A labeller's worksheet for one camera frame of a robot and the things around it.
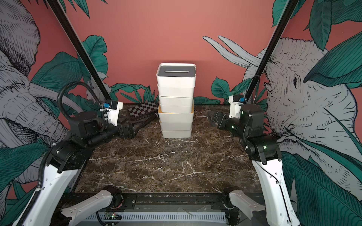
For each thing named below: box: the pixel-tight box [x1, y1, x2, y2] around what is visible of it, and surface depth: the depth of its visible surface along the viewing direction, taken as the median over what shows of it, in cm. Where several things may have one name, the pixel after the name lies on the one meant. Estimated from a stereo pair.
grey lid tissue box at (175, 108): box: [159, 103, 192, 113], surface depth 78 cm
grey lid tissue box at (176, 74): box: [156, 62, 197, 87], surface depth 65 cm
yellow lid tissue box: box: [159, 120, 194, 131], surface depth 92 cm
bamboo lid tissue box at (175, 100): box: [158, 94, 193, 106], surface depth 73 cm
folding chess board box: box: [127, 100, 159, 120], surface depth 116 cm
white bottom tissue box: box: [161, 129, 192, 138], surface depth 99 cm
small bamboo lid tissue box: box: [157, 84, 196, 98], surface depth 70 cm
